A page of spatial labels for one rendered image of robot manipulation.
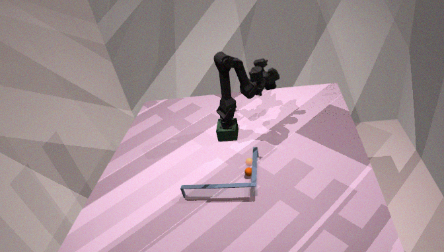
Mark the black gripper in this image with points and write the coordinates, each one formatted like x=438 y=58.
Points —
x=263 y=63

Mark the low clear corner walls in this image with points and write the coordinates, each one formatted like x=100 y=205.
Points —
x=244 y=191

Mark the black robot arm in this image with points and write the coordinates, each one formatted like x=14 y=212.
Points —
x=248 y=87

